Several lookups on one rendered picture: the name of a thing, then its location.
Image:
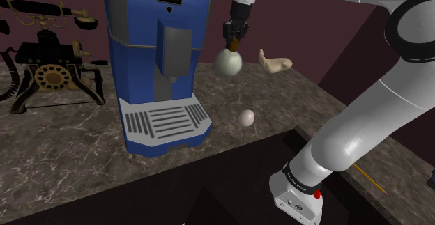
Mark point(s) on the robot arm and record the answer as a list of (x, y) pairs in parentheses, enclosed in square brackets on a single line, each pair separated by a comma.
[(367, 115)]

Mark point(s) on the blue coffee machine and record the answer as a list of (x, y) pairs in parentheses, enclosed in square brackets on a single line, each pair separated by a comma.
[(142, 64)]

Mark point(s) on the beige hand figure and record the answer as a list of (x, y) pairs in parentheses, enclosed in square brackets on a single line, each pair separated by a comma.
[(276, 64)]

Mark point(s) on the black object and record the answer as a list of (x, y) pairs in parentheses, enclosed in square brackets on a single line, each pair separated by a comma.
[(431, 180)]

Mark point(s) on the yellow pencil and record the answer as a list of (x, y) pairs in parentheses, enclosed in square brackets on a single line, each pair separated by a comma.
[(370, 180)]

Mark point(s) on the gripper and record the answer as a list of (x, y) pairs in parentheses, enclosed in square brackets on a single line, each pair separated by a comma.
[(240, 12)]

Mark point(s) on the white light bulb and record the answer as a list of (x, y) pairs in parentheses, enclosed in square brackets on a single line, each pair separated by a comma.
[(228, 63)]

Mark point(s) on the white egg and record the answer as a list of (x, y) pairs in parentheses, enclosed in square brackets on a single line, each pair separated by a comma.
[(246, 118)]

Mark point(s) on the black and brass antique telephone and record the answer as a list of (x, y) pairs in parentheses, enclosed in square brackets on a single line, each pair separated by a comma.
[(51, 53)]

